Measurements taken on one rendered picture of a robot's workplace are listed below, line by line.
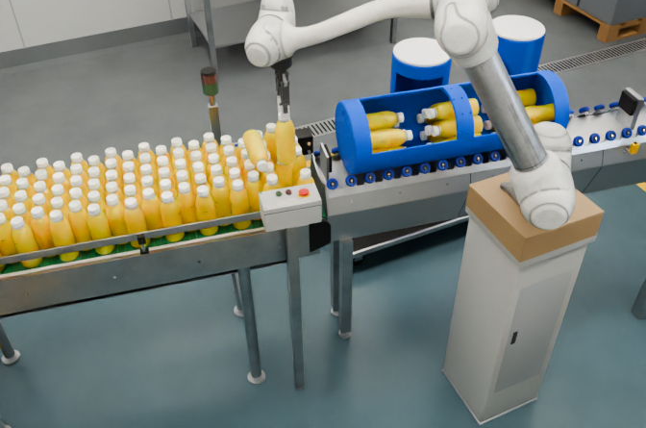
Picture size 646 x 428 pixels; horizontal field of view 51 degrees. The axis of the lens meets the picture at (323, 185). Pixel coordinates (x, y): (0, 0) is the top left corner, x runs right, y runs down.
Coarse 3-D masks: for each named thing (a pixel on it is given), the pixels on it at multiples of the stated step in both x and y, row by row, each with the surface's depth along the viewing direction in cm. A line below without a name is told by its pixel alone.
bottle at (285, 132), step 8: (280, 120) 228; (288, 120) 228; (280, 128) 229; (288, 128) 229; (280, 136) 230; (288, 136) 230; (280, 144) 232; (288, 144) 232; (280, 152) 235; (288, 152) 234; (280, 160) 237; (288, 160) 236
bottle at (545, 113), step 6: (528, 108) 265; (534, 108) 265; (540, 108) 266; (546, 108) 266; (552, 108) 266; (534, 114) 264; (540, 114) 265; (546, 114) 265; (552, 114) 266; (534, 120) 265; (540, 120) 266; (546, 120) 267; (552, 120) 269
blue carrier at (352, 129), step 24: (552, 72) 267; (384, 96) 256; (408, 96) 268; (432, 96) 272; (456, 96) 254; (552, 96) 270; (336, 120) 265; (360, 120) 245; (408, 120) 276; (456, 120) 252; (360, 144) 245; (408, 144) 275; (432, 144) 252; (456, 144) 255; (480, 144) 259; (360, 168) 252; (384, 168) 258
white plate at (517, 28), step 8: (504, 16) 350; (512, 16) 350; (520, 16) 350; (496, 24) 343; (504, 24) 343; (512, 24) 343; (520, 24) 343; (528, 24) 343; (536, 24) 343; (496, 32) 337; (504, 32) 337; (512, 32) 337; (520, 32) 337; (528, 32) 337; (536, 32) 336; (544, 32) 337; (520, 40) 331; (528, 40) 332
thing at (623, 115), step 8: (624, 96) 285; (632, 96) 282; (640, 96) 280; (624, 104) 286; (632, 104) 281; (640, 104) 280; (624, 112) 289; (632, 112) 282; (624, 120) 290; (632, 120) 285; (632, 128) 288
